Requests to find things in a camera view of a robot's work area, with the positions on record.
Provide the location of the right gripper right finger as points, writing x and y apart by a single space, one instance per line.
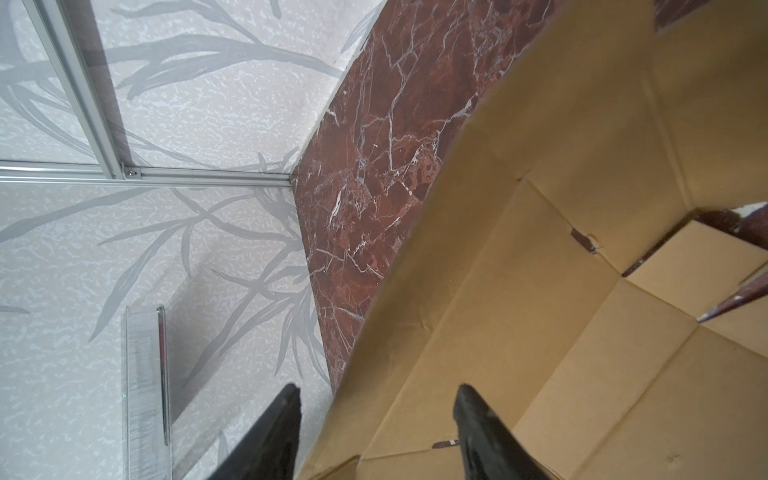
489 450

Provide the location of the clear acrylic wall tray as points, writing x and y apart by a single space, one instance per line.
147 436

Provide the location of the aluminium frame structure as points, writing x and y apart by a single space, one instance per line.
55 32

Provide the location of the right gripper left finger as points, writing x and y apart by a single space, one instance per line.
268 451

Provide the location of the brown cardboard box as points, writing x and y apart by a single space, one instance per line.
558 269

